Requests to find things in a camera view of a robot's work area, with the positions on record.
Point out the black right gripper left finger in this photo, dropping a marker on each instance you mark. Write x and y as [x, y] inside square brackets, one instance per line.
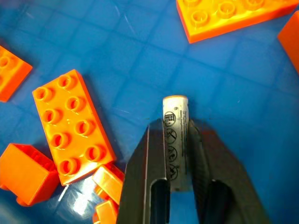
[140, 186]

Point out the silver cylindrical battery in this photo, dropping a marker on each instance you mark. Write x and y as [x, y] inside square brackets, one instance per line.
[176, 116]

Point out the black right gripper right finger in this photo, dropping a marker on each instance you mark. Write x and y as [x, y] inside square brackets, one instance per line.
[222, 186]

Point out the blue plastic tray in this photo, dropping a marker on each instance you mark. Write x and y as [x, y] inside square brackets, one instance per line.
[140, 58]

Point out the flat orange building block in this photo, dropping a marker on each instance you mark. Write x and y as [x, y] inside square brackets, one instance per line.
[72, 130]
[229, 21]
[292, 42]

